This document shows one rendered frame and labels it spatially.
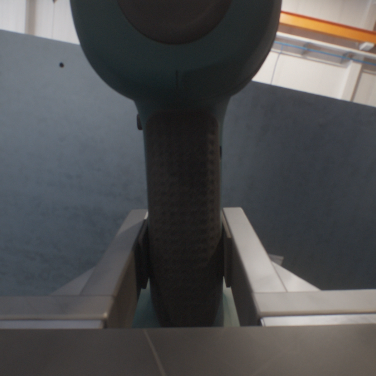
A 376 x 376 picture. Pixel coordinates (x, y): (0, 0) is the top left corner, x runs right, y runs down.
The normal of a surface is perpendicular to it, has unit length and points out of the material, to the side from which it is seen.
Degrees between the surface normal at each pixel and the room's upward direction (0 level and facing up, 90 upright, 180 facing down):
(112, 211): 90
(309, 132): 90
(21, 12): 90
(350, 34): 90
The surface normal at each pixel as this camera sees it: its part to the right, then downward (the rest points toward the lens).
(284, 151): 0.00, 0.26
